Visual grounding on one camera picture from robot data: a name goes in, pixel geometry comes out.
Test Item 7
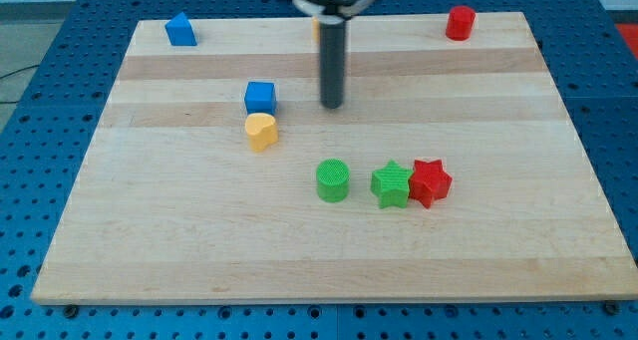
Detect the black cable on floor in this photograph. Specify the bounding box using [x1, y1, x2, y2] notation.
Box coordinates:
[0, 64, 40, 105]

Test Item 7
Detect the red star block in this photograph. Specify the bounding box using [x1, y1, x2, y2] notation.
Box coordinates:
[409, 160, 453, 208]

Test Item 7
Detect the yellow heart block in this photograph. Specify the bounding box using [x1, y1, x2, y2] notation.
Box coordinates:
[244, 113, 279, 153]

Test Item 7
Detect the red hexagonal prism block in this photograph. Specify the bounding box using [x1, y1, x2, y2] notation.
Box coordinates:
[446, 5, 476, 41]

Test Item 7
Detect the wooden board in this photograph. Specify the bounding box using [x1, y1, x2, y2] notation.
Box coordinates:
[32, 12, 637, 305]

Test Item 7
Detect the blue triangular prism block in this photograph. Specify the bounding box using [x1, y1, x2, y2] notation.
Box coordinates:
[164, 12, 197, 46]

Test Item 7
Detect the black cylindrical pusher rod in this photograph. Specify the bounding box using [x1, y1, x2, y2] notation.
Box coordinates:
[319, 19, 347, 109]

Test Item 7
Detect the green star block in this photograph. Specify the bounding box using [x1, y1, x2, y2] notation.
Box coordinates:
[370, 160, 413, 208]

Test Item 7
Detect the blue cube block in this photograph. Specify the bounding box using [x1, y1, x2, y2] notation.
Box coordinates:
[244, 81, 277, 116]

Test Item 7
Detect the yellow block behind rod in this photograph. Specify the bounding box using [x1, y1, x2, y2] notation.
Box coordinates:
[312, 17, 320, 44]

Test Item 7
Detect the green cylinder block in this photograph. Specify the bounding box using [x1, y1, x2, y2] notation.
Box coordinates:
[315, 159, 350, 202]

